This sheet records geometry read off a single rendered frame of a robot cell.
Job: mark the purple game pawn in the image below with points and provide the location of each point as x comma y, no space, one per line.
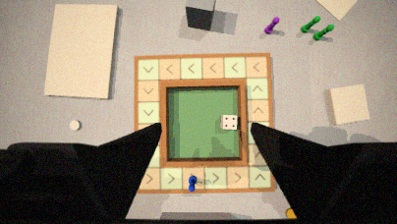
269,28

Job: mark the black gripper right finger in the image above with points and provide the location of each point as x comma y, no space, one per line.
312,176

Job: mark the white die with black pips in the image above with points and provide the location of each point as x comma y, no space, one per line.
228,122

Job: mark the green game pawn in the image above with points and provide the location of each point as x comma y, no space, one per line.
319,34
307,27

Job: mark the blue pawn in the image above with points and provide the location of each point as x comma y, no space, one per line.
192,181

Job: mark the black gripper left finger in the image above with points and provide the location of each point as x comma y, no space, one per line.
111,172

